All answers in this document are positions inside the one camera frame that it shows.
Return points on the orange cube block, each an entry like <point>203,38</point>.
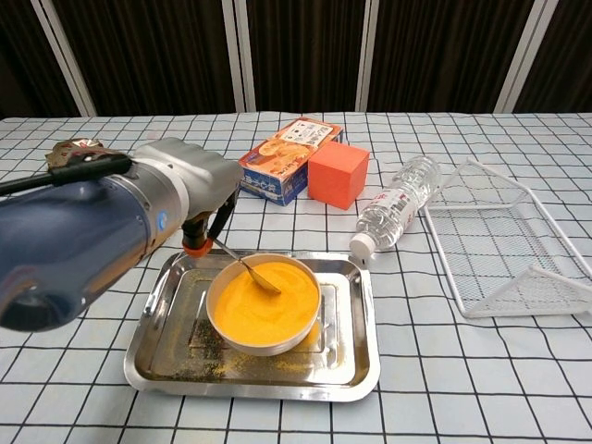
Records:
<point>335,178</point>

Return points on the bowl of orange powder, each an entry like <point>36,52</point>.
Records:
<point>296,340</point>

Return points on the white black checkered tablecloth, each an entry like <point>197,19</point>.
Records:
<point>439,370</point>

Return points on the orange blue cracker box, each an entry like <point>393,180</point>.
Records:
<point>277,162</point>

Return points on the dark folding partition screen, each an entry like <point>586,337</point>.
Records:
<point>300,51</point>

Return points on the yellow powder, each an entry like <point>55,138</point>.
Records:
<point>263,319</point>

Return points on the clear plastic water bottle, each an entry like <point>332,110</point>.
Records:
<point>393,208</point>

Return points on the gold foil snack bag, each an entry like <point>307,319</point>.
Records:
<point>69,150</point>

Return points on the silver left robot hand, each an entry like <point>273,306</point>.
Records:
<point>194,176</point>

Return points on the silver metal spoon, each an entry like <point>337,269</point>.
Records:
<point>263,282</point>

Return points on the rectangular stainless steel tray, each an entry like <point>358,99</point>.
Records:
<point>162,365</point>

